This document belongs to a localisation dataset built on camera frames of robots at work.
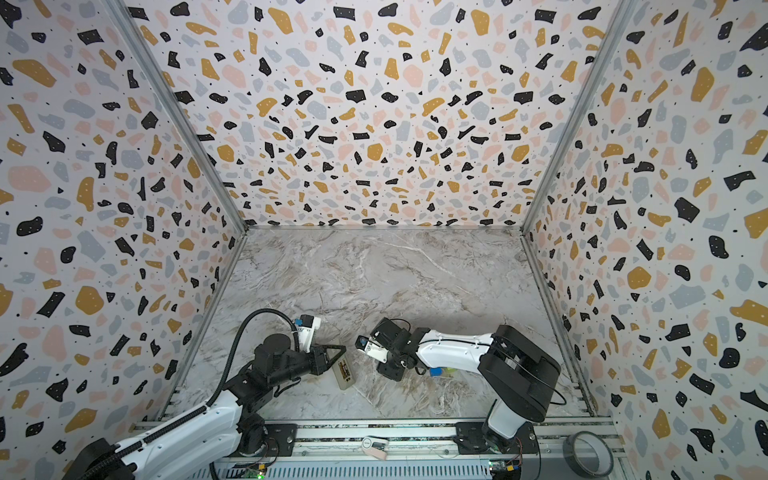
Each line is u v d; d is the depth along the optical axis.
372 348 0.78
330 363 0.75
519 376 0.44
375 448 0.72
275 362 0.63
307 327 0.74
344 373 0.79
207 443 0.57
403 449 0.73
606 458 0.70
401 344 0.67
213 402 0.55
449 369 0.70
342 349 0.79
